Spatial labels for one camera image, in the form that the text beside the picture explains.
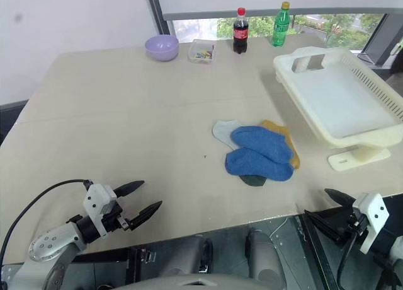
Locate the mustard yellow sock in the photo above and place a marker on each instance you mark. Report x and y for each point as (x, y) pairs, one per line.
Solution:
(274, 127)

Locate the clear box with coloured clips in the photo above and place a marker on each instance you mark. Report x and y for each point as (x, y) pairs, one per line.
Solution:
(201, 52)

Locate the purple bowl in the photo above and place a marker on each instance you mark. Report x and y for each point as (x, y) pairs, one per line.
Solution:
(162, 48)

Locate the light grey sock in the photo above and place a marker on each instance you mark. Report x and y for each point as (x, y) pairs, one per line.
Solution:
(220, 130)

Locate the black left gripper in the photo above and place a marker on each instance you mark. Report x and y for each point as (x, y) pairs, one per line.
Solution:
(113, 219)

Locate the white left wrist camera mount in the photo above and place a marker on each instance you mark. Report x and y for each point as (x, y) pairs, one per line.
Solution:
(94, 198)

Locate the white basket stand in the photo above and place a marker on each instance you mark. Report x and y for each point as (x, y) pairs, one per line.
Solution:
(346, 162)

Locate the white plastic basket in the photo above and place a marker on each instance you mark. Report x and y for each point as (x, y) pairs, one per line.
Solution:
(340, 94)

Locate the cola bottle with red cap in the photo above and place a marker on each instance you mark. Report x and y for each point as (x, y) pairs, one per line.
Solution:
(240, 34)

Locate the grey rounded robot shell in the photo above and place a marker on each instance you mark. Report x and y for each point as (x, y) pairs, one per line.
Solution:
(264, 255)

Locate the dark green sock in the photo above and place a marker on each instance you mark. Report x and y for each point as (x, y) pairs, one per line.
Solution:
(252, 180)

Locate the green bottle with yellow cap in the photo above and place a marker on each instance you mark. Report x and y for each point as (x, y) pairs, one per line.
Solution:
(280, 28)

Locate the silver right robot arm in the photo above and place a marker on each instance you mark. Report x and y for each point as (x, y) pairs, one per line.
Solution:
(395, 258)

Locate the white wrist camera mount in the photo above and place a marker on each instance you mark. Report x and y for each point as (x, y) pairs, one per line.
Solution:
(374, 208)
(94, 198)

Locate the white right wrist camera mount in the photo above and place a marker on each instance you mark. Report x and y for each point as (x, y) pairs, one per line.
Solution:
(374, 208)

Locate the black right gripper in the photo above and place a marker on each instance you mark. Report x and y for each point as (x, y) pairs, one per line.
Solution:
(349, 227)

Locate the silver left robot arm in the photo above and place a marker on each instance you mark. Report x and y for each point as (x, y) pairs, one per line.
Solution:
(47, 242)

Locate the blue sock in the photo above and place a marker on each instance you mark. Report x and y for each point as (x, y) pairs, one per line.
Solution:
(261, 142)
(252, 164)

